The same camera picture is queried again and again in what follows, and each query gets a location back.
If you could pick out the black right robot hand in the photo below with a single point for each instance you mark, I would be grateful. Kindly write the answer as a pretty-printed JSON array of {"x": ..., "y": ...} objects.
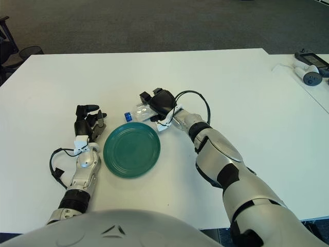
[{"x": 163, "y": 103}]

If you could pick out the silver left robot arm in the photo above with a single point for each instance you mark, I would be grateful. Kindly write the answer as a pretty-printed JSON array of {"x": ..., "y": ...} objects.
[{"x": 86, "y": 159}]

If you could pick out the dark handheld screen device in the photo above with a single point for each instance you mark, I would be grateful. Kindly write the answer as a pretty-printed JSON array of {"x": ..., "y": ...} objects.
[{"x": 312, "y": 59}]

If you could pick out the white grey handheld controller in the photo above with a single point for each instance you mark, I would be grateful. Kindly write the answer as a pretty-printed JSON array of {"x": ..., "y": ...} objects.
[{"x": 311, "y": 78}]

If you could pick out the clear bottle with blue cap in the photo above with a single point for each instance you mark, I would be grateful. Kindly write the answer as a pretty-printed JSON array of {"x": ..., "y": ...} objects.
[{"x": 140, "y": 113}]

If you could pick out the black office chair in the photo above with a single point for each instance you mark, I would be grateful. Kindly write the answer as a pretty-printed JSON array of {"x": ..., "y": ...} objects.
[{"x": 5, "y": 51}]

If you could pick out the silver robot torso cover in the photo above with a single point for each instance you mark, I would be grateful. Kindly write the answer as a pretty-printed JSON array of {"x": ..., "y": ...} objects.
[{"x": 77, "y": 229}]

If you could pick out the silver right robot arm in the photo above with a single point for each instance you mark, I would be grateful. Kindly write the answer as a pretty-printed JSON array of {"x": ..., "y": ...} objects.
[{"x": 218, "y": 151}]

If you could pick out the green round plate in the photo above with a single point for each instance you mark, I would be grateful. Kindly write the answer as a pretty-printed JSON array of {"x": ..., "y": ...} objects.
[{"x": 128, "y": 151}]

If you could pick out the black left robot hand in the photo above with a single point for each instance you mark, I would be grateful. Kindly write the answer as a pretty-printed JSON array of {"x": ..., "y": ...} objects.
[{"x": 81, "y": 126}]

